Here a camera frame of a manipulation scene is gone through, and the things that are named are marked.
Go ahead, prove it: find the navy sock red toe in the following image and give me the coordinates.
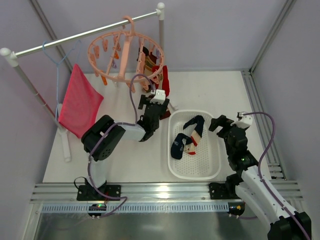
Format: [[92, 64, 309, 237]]
[[183, 115, 205, 147]]

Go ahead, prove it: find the navy patterned sock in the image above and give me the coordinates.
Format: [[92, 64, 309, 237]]
[[170, 133, 196, 160]]

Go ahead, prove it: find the beige striped sock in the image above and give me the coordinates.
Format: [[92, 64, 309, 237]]
[[145, 85, 177, 121]]

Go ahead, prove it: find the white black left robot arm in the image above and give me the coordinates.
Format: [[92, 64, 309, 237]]
[[76, 90, 170, 201]]

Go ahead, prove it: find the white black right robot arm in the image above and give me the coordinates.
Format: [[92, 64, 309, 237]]
[[208, 112, 312, 240]]

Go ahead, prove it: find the dark striped sock on hanger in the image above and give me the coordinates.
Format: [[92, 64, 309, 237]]
[[136, 47, 159, 76]]

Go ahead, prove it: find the pink round clip hanger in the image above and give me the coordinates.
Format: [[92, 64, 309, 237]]
[[87, 15, 159, 92]]

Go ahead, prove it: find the white perforated plastic basket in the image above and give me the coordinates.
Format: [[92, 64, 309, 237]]
[[167, 110, 222, 181]]

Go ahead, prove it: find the pink cloth towel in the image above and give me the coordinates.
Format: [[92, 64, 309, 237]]
[[58, 64, 104, 139]]

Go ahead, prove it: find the white metal clothes rack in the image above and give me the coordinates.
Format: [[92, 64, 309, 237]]
[[0, 2, 165, 163]]

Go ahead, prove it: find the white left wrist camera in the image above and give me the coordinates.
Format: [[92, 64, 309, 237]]
[[150, 89, 166, 105]]

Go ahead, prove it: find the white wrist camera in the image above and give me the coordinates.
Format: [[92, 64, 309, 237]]
[[233, 111, 253, 129], [150, 89, 166, 105]]

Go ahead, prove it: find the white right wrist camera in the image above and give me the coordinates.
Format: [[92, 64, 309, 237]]
[[233, 111, 253, 129]]

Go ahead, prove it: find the aluminium rail frame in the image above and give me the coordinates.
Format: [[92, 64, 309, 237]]
[[30, 70, 303, 203]]

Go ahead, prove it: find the white cable duct strip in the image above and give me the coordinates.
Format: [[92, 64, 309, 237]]
[[40, 201, 229, 214]]

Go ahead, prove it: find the light blue wire hanger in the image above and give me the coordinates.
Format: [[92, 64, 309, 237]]
[[41, 40, 82, 121]]

